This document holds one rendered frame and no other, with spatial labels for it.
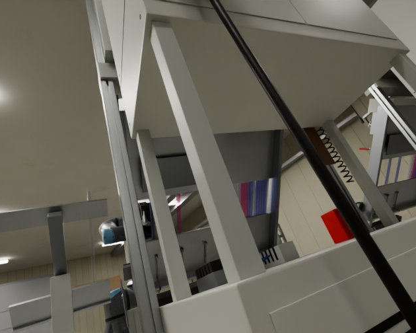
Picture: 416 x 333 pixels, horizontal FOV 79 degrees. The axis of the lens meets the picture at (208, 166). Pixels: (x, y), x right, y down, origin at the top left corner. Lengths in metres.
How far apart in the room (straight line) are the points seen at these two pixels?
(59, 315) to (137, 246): 0.46
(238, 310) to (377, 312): 0.14
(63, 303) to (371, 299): 0.91
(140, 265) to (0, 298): 9.40
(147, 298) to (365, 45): 0.76
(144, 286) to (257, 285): 0.43
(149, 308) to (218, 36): 0.57
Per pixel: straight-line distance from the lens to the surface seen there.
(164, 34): 0.43
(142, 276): 0.64
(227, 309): 0.27
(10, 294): 9.99
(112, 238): 1.30
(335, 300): 0.29
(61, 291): 1.05
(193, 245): 1.15
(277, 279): 0.26
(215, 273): 0.69
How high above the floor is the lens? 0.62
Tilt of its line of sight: 25 degrees up
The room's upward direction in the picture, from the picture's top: 19 degrees counter-clockwise
